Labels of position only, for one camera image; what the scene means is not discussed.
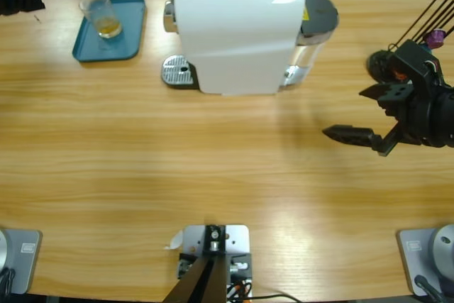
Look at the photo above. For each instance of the clear drinking glass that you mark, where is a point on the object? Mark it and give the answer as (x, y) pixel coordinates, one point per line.
(103, 15)

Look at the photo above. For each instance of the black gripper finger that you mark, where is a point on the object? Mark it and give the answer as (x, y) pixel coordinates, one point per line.
(353, 136)
(388, 92)

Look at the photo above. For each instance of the teal plastic tray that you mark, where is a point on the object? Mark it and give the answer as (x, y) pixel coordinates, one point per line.
(131, 26)

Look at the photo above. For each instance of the black capsule holder stand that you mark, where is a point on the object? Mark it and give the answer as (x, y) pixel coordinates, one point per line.
(377, 63)

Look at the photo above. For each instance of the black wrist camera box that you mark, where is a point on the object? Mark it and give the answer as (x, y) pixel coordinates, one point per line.
(415, 58)

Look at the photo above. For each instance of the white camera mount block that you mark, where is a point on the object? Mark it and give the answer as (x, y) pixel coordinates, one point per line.
(237, 239)

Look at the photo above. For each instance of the white paper label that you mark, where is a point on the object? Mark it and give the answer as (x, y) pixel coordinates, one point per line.
(175, 241)

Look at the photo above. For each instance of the orange coffee capsule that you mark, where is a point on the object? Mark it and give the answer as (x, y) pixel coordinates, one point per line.
(399, 73)

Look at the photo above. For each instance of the dark camera post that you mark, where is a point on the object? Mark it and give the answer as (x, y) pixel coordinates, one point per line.
(202, 281)

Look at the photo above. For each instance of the white capsule coffee machine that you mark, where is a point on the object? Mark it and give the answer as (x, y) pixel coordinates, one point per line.
(234, 40)

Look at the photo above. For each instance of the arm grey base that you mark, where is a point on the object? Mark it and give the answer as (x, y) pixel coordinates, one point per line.
(418, 257)
(25, 260)

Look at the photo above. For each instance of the purple coffee capsule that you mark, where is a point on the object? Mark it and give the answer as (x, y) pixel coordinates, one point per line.
(436, 37)

